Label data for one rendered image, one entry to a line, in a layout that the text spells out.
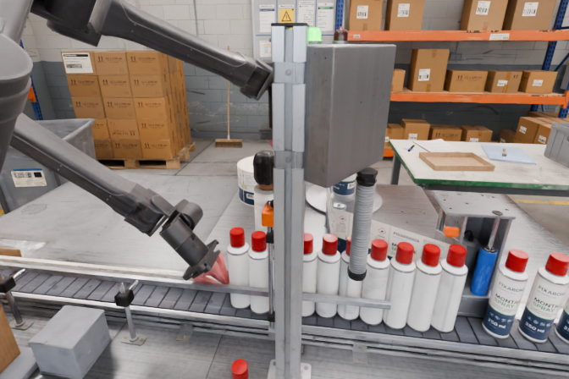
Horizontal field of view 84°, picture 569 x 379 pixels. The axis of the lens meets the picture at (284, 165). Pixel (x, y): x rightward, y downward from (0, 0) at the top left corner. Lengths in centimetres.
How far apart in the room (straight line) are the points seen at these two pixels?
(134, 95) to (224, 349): 356
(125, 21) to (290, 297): 53
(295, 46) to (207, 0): 486
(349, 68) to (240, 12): 471
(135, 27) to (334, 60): 35
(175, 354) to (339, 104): 66
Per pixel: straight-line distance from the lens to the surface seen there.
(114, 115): 428
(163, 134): 409
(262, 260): 73
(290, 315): 63
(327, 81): 41
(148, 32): 63
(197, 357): 84
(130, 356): 89
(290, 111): 44
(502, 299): 84
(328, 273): 73
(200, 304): 87
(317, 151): 44
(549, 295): 86
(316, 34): 48
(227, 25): 516
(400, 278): 74
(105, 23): 61
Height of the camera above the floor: 148
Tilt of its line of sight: 21 degrees down
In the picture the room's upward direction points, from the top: straight up
